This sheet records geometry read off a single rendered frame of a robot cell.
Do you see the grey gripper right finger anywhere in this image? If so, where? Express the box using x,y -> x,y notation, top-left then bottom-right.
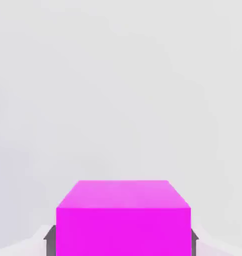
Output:
190,225 -> 242,256

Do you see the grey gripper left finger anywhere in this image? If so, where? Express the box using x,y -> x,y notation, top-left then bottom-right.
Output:
0,224 -> 57,256

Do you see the small magenta cube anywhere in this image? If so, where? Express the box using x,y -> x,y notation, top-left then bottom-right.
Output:
56,179 -> 192,256

